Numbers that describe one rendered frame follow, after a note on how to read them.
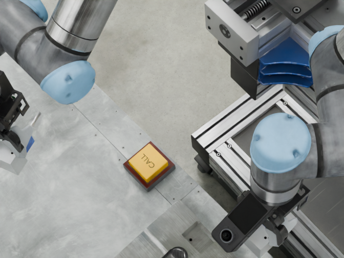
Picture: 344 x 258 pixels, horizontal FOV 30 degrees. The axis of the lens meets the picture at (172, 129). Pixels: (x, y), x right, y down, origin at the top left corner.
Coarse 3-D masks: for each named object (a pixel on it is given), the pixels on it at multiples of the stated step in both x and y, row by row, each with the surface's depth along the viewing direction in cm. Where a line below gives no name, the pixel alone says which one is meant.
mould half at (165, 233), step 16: (176, 208) 123; (160, 224) 122; (176, 224) 122; (144, 240) 121; (160, 240) 121; (176, 240) 120; (128, 256) 120; (144, 256) 120; (160, 256) 119; (192, 256) 119; (208, 256) 118; (224, 256) 118
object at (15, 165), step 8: (32, 120) 129; (0, 144) 125; (32, 144) 129; (0, 152) 124; (8, 152) 124; (0, 160) 124; (8, 160) 123; (16, 160) 125; (24, 160) 127; (8, 168) 126; (16, 168) 126
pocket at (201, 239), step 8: (192, 224) 122; (200, 224) 123; (184, 232) 121; (192, 232) 124; (200, 232) 123; (208, 232) 122; (192, 240) 123; (200, 240) 123; (208, 240) 123; (200, 248) 122
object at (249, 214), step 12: (240, 204) 99; (252, 204) 98; (264, 204) 97; (228, 216) 100; (240, 216) 99; (252, 216) 98; (264, 216) 97; (216, 228) 100; (228, 228) 99; (240, 228) 99; (252, 228) 98; (216, 240) 100; (228, 240) 99; (240, 240) 98; (228, 252) 99
